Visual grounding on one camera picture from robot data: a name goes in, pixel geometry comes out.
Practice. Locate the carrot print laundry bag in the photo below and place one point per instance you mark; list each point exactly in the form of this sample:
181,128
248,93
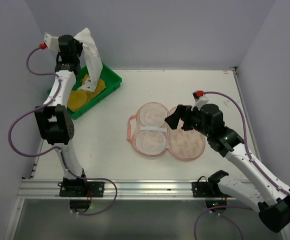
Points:
151,136

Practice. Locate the green plastic tray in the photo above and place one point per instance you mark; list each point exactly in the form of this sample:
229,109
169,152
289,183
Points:
112,81

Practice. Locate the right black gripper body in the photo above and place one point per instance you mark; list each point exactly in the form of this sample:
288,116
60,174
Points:
186,119

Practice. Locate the yellow bra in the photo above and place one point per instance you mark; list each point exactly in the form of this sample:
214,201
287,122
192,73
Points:
82,96

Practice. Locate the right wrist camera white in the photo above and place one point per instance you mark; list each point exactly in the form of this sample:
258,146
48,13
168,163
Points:
200,99

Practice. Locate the aluminium mounting rail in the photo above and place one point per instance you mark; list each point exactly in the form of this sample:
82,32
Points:
47,189

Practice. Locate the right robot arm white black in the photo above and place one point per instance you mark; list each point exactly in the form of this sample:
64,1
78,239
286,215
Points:
269,197

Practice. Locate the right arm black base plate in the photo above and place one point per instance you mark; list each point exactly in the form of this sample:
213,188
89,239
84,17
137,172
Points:
208,191

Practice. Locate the white bra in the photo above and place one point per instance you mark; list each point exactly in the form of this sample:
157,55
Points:
92,59

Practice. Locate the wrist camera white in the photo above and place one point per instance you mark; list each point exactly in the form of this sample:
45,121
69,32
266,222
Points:
200,99
50,42

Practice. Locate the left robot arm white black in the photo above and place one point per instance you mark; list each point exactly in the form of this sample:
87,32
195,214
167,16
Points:
54,122

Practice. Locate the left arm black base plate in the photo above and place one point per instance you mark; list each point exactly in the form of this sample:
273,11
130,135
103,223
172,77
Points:
80,192

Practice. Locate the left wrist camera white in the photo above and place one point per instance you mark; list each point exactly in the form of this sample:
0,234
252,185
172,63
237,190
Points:
50,42

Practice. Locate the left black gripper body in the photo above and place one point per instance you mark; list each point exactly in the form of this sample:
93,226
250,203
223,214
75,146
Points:
77,46

